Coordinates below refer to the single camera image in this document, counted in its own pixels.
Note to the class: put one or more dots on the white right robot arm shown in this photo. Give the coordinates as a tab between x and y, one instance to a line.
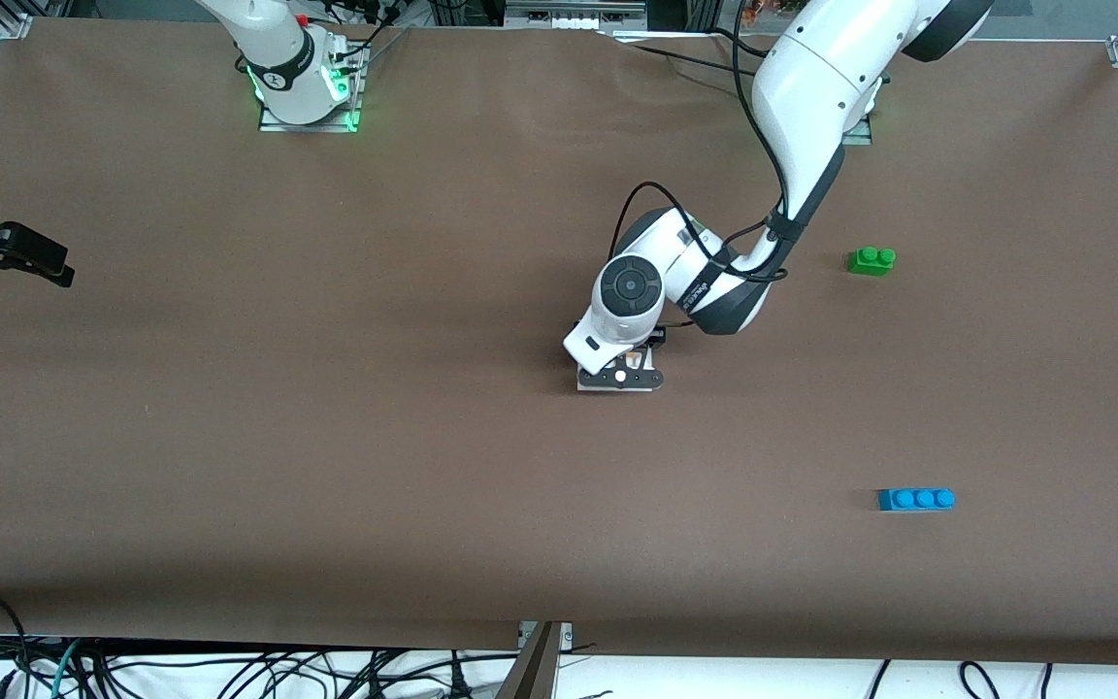
282	58

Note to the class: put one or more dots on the grey metal rack unit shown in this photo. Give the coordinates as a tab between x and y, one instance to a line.
569	15

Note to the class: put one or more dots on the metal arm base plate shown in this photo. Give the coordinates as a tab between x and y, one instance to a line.
316	127
860	134

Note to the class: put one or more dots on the blue three-stud block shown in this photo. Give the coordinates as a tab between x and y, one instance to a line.
913	501

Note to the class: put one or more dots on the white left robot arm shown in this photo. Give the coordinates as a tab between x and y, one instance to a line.
811	78

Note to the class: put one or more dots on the aluminium table post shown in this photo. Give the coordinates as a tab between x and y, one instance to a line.
535	670

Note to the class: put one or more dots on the green two-stud block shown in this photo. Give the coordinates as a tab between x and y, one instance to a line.
870	263

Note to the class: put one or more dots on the brown table cover sheet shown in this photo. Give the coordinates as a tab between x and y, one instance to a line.
326	388

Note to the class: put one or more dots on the orange patterned object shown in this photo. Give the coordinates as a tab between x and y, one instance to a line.
768	7

